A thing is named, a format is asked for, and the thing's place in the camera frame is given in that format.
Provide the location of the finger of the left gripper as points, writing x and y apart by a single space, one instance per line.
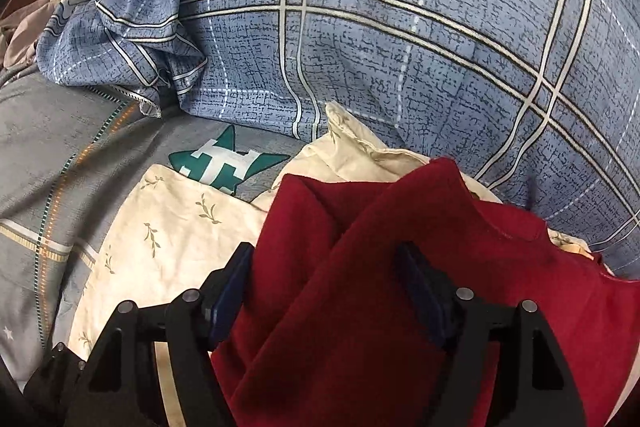
51 388

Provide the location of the dark red garment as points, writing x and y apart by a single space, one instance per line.
328 335

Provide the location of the grey patterned bed sheet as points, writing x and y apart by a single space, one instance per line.
69 159

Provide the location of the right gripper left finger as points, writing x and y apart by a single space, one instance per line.
119 385

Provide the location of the blue plaid quilt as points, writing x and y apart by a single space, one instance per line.
536 99

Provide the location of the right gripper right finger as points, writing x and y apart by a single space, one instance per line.
533 386

